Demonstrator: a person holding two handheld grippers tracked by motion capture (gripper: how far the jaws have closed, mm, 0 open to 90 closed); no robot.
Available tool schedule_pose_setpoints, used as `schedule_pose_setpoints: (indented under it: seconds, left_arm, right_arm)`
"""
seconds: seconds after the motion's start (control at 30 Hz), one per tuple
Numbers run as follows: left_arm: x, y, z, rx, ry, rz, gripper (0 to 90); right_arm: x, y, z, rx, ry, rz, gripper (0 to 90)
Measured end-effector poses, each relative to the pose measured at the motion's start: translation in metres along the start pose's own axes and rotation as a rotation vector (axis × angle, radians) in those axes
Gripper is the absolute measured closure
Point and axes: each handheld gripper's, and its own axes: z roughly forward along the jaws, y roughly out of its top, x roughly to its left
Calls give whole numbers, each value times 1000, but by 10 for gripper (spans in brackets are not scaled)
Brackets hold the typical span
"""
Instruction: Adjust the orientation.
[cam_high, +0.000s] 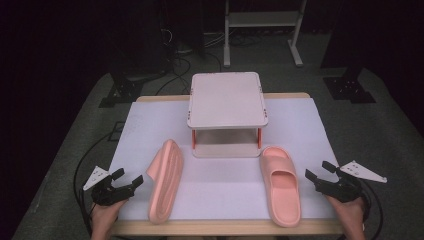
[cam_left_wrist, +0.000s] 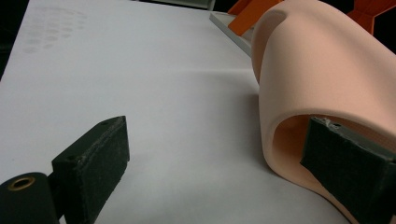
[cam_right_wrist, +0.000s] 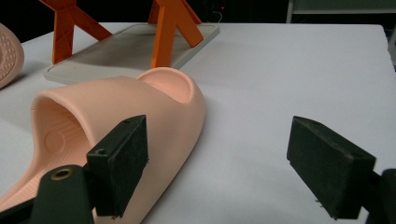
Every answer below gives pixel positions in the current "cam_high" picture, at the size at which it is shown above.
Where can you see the pink slipper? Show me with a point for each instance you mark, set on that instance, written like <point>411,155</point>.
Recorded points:
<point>281,196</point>
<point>165,186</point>

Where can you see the white metal desk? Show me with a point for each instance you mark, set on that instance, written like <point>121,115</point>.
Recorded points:
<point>263,18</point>

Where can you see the person's right hand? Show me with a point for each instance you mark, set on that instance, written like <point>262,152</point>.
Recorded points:
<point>346,216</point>

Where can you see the black stand with legs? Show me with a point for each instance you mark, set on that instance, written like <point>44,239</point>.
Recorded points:
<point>121,88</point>

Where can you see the wooden table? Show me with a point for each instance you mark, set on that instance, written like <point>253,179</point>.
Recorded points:
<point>226,228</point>

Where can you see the black stand flat base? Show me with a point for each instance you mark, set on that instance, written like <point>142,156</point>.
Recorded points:
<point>348,88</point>

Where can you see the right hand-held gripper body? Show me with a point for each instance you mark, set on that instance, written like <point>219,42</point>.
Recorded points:
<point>345,188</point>

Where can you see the white table mat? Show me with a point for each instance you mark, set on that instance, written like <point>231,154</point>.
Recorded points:
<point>216,186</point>

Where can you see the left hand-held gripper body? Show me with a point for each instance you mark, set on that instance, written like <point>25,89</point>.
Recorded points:
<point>108,193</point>

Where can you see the person's left hand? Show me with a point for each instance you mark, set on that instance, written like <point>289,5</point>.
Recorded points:
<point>105,216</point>

